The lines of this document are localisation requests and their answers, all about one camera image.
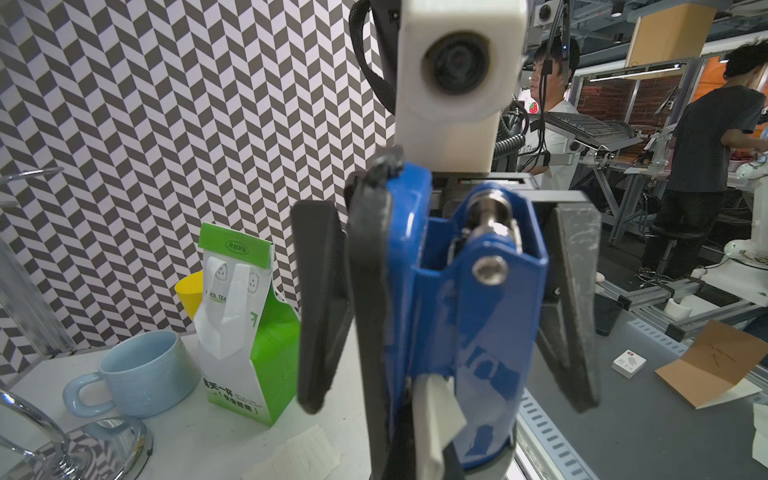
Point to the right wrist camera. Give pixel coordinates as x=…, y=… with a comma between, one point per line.
x=458, y=67

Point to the brown cardboard piece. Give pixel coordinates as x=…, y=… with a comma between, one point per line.
x=709, y=371

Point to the small white box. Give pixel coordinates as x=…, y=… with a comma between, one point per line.
x=628, y=363

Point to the yellow plastic goblet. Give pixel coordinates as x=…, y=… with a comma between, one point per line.
x=189, y=291

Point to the person in dark shirt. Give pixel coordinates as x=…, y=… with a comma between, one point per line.
x=707, y=132

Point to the blue black stapler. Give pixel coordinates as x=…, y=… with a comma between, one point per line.
x=459, y=297

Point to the light blue ceramic mug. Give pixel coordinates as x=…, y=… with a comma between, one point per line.
x=145, y=375

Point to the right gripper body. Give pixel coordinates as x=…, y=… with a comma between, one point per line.
x=449, y=190

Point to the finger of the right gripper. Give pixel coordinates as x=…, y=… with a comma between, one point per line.
x=326, y=311
x=566, y=336

